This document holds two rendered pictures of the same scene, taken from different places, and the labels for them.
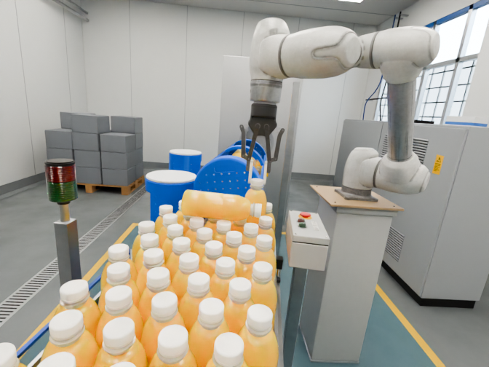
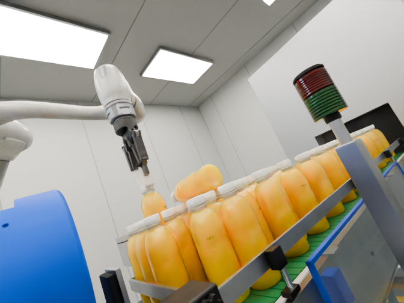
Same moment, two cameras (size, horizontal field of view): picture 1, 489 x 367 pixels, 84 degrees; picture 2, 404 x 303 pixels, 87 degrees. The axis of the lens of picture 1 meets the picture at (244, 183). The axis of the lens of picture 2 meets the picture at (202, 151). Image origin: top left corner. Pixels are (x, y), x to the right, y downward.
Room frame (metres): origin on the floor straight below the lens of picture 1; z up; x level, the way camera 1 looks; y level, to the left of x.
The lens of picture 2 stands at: (1.13, 0.57, 1.11)
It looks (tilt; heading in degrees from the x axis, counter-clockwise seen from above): 11 degrees up; 225
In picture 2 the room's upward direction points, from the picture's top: 23 degrees counter-clockwise
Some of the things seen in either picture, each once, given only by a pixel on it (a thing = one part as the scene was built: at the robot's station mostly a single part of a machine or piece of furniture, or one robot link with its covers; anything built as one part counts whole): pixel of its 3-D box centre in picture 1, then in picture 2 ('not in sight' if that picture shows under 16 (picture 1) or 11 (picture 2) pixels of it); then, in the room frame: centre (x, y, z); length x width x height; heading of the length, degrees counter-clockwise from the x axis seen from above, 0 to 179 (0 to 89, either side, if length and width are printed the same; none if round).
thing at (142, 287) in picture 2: not in sight; (158, 291); (0.93, 0.08, 0.96); 0.40 x 0.01 x 0.03; 86
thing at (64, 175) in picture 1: (60, 172); (314, 85); (0.65, 0.46, 1.23); 0.06 x 0.06 x 0.04
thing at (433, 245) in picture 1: (391, 187); not in sight; (3.00, -1.67, 0.72); 2.15 x 0.54 x 1.45; 3
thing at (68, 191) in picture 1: (62, 189); (324, 104); (0.65, 0.46, 1.18); 0.06 x 0.06 x 0.05
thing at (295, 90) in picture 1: (284, 178); not in sight; (2.47, -0.37, 0.85); 0.06 x 0.06 x 1.70; 86
